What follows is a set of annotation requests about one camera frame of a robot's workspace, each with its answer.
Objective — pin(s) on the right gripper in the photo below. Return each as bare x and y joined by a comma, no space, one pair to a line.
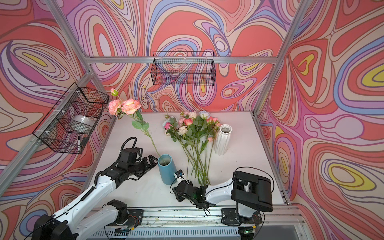
179,197

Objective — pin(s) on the black wire basket left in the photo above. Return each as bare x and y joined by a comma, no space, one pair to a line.
60,134

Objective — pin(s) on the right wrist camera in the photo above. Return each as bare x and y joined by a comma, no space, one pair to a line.
179,174

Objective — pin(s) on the black wire basket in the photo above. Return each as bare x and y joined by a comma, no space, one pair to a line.
60,134
183,68

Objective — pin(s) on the teal cylindrical vase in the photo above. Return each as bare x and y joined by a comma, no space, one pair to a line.
167,169

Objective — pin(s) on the bunch of artificial flowers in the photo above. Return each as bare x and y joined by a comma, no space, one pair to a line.
196,132

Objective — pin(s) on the white ribbed vase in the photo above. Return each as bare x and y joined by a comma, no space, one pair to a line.
222,139

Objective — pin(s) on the black wire basket back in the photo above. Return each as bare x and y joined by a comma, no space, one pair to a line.
183,68

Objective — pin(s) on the pink carnation flower stem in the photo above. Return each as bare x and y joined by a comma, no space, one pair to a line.
131,108

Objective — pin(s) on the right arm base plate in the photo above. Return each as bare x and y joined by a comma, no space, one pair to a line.
231,218

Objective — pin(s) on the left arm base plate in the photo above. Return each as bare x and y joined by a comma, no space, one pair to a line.
133,220

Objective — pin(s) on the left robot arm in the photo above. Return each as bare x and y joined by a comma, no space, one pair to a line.
72,223

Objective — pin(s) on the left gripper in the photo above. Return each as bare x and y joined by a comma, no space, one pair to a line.
148,167

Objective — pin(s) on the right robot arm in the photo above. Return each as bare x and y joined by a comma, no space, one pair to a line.
250,192

